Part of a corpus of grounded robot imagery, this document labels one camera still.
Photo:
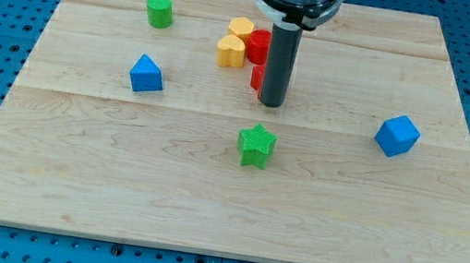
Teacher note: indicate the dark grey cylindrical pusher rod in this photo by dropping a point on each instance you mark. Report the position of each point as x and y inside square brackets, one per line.
[279, 66]

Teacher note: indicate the red star block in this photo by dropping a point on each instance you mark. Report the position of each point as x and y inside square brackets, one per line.
[256, 80]

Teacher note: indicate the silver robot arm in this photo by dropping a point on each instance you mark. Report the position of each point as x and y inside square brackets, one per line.
[289, 18]

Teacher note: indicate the green star block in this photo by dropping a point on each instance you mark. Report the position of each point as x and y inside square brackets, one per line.
[255, 146]

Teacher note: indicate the red cylinder block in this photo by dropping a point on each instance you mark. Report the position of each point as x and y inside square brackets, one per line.
[257, 46]

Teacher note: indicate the yellow hexagon block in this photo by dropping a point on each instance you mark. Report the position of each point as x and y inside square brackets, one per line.
[241, 27]

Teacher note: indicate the yellow heart block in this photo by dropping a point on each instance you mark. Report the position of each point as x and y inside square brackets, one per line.
[230, 51]

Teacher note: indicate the green cylinder block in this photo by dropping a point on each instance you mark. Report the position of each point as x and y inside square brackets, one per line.
[160, 13]

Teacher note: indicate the blue triangle block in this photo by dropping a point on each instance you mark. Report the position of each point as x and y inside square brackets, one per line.
[145, 75]

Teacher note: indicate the blue cube block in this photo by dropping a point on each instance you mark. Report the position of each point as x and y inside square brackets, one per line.
[397, 135]

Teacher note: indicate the wooden board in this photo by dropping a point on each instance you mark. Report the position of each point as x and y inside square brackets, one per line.
[82, 154]

